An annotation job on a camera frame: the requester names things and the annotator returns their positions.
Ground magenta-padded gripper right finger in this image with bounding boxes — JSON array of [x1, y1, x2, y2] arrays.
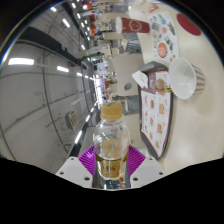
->
[[125, 145, 166, 190]]

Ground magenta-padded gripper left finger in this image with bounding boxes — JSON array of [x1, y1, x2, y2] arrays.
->
[[54, 145, 98, 189]]

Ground clear yellow-capped drink bottle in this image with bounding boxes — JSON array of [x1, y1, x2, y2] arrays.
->
[[92, 101, 131, 182]]

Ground ceiling air conditioner unit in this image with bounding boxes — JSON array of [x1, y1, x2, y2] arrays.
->
[[64, 110, 79, 130]]

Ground dark brown food tray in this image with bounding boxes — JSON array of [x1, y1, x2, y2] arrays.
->
[[138, 60, 174, 161]]

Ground white ribbed paper cup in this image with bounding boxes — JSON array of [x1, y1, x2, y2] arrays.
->
[[168, 57, 206, 100]]

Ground group of beige chairs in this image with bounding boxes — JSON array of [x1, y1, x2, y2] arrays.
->
[[89, 6, 141, 101]]

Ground group of ceiling lights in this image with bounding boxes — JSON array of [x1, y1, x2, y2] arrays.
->
[[6, 1, 101, 144]]

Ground flat round red coaster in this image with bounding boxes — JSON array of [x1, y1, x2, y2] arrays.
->
[[176, 13, 203, 37]]

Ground red sauce packet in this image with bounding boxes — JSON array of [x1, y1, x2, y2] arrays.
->
[[148, 3, 159, 14]]

